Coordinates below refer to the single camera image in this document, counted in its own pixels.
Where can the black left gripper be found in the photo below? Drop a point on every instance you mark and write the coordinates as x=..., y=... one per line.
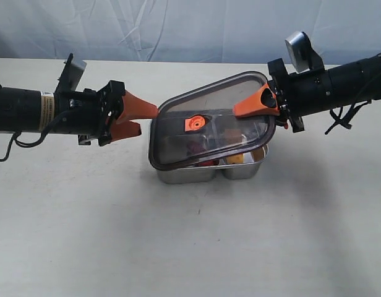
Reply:
x=90, y=114

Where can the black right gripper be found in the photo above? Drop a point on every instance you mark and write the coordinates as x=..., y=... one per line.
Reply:
x=298, y=94

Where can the yellow toy cheese slice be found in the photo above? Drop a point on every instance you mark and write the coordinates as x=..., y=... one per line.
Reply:
x=235, y=159

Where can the dark transparent box lid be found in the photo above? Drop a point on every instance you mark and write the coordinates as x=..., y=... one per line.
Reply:
x=215, y=98

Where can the red toy sausage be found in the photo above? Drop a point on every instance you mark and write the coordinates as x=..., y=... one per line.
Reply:
x=193, y=148

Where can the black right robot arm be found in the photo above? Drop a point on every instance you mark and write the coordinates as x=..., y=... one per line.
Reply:
x=342, y=91

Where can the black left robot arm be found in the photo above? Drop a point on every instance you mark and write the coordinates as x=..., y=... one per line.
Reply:
x=30, y=111

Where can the stainless steel lunch box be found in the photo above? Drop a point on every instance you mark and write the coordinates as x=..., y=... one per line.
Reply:
x=209, y=173

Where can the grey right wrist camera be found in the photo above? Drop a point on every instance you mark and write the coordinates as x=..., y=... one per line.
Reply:
x=302, y=55

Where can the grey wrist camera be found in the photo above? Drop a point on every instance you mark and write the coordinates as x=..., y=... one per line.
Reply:
x=302, y=55
x=71, y=74

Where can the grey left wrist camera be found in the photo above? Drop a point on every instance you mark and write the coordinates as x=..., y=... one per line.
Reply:
x=71, y=74

